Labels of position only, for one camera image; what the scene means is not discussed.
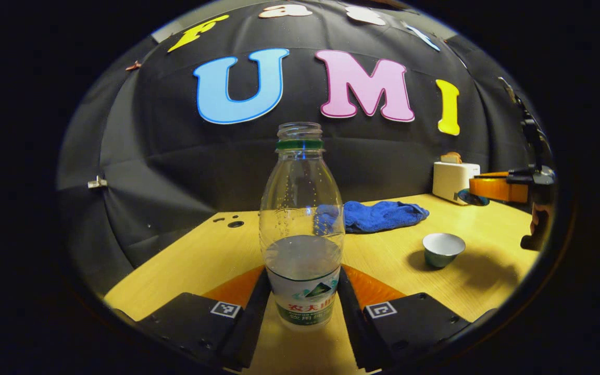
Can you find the silver metal clip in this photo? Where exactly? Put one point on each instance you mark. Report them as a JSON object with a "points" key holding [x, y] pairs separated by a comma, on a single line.
{"points": [[97, 182]]}

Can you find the black backdrop cloth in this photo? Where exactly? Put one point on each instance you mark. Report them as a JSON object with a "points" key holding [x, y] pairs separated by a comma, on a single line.
{"points": [[175, 156]]}

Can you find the blue towel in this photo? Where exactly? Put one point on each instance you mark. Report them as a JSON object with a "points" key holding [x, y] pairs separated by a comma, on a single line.
{"points": [[383, 216]]}

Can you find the white toaster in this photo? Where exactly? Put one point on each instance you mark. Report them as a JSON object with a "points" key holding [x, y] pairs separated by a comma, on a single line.
{"points": [[453, 179]]}

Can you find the teal teacup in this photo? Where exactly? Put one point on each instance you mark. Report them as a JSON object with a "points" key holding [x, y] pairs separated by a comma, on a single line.
{"points": [[441, 250]]}

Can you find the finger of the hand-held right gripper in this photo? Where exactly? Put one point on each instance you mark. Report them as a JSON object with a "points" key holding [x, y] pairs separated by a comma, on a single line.
{"points": [[498, 187]]}

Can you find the teal teacup lid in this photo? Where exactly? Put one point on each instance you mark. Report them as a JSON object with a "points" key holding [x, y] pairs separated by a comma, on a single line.
{"points": [[473, 197]]}

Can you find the clear plastic water bottle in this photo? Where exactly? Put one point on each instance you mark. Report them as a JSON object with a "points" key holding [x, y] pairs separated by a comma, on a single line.
{"points": [[302, 224]]}

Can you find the pink clip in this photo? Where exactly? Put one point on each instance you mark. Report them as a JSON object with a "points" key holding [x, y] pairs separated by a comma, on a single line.
{"points": [[133, 66]]}

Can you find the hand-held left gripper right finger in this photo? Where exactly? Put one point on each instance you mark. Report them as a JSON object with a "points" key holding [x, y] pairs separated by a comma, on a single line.
{"points": [[353, 329]]}

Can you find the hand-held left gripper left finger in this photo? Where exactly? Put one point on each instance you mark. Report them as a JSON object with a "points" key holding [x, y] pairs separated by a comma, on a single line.
{"points": [[247, 329]]}

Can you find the toasted bread slice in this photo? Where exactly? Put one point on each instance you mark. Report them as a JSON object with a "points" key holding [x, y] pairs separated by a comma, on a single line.
{"points": [[451, 158]]}

